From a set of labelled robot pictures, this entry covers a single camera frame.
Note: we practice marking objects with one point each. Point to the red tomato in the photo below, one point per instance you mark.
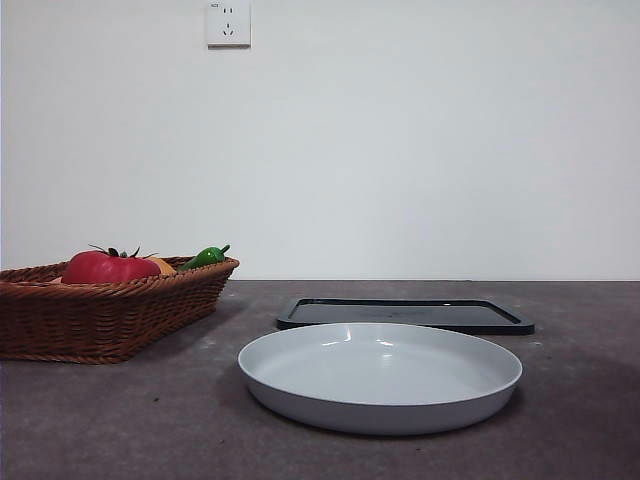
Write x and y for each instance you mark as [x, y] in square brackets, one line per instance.
[107, 270]

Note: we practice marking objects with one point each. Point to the green pepper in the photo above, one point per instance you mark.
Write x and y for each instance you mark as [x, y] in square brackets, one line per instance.
[202, 259]

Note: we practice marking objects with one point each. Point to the black flat tray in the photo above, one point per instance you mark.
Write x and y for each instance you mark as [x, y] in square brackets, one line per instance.
[450, 315]

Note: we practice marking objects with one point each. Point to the grey round plate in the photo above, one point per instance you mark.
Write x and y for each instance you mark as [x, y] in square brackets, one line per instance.
[380, 380]

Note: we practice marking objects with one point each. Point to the orange round fruit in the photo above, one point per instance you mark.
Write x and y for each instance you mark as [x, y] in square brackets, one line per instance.
[165, 267]

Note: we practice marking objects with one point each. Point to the brown wicker basket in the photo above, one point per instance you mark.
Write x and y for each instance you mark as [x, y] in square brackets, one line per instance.
[100, 320]

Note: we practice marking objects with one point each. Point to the white wall socket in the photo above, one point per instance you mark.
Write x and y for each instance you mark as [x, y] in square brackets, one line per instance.
[229, 25]

